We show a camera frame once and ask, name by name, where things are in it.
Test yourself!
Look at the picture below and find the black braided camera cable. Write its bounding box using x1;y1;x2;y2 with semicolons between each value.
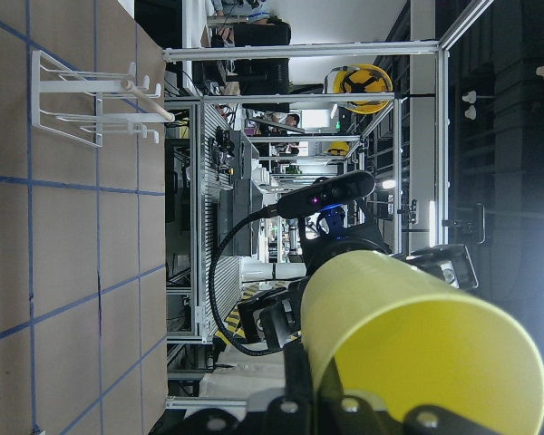
208;206;285;358

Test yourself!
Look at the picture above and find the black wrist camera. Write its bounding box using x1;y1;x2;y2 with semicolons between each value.
277;170;375;219

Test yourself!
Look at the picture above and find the white wire cup rack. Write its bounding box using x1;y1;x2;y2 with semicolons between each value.
31;50;175;148

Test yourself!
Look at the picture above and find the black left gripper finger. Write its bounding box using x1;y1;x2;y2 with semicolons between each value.
403;404;494;435

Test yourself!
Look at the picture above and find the yellow hard hat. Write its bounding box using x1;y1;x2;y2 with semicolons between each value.
324;63;393;115

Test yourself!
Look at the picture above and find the yellow plastic cup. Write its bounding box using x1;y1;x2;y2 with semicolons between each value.
301;250;544;434

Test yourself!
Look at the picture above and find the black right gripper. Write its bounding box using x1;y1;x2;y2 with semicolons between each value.
180;199;478;434

